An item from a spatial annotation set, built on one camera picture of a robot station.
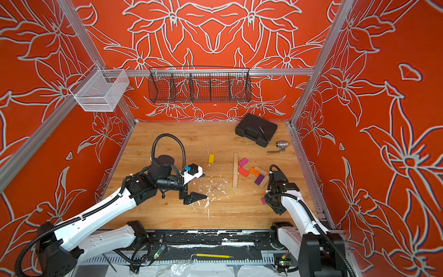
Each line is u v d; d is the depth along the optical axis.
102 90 0.92
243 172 0.95
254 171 0.95
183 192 0.59
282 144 1.03
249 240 0.74
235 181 0.91
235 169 0.95
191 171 0.57
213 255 0.70
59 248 0.38
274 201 0.69
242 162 0.98
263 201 0.85
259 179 0.91
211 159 1.00
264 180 0.90
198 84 1.00
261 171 0.95
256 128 1.07
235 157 1.00
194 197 0.59
